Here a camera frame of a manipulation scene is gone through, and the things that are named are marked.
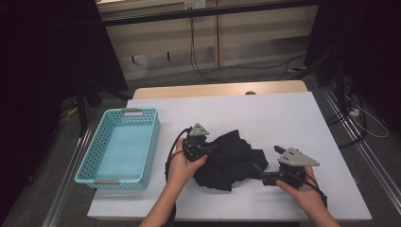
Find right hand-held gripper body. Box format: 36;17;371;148
261;147;321;189

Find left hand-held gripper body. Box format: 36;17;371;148
183;122;210;164

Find black pants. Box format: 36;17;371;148
192;129;270;192

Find light blue perforated basket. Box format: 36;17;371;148
74;107;161;190

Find person's left hand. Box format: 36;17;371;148
166;137;209;190

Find person's right hand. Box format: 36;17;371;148
276;166;325;216

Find white table sheet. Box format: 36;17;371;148
87;91;373;221

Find wooden table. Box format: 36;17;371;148
131;79;309;100

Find black stand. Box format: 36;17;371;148
75;79;133;137
291;50;348;110

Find black curtain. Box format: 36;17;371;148
0;0;129;218
304;0;401;133

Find long beige desk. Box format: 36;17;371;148
96;0;320;26

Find black floor cables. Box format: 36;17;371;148
325;91;369;149

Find metal floor rail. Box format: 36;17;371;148
321;86;401;207
42;124;94;227

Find black power cable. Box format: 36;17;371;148
188;8;229;84
190;8;306;79

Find white cable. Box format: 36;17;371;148
344;94;390;139

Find white wall socket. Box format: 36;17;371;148
183;0;207;9

